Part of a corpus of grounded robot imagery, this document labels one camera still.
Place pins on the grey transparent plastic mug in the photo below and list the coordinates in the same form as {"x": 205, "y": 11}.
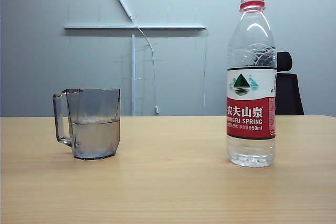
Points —
{"x": 94, "y": 134}

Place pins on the clear red-label water bottle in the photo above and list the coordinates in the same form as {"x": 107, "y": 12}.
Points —
{"x": 250, "y": 119}

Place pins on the vertical white wall trunking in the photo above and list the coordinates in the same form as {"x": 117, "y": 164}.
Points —
{"x": 134, "y": 77}

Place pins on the horizontal white wall trunking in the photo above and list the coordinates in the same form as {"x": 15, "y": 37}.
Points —
{"x": 105, "y": 27}

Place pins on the black office chair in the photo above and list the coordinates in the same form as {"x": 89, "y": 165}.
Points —
{"x": 287, "y": 93}

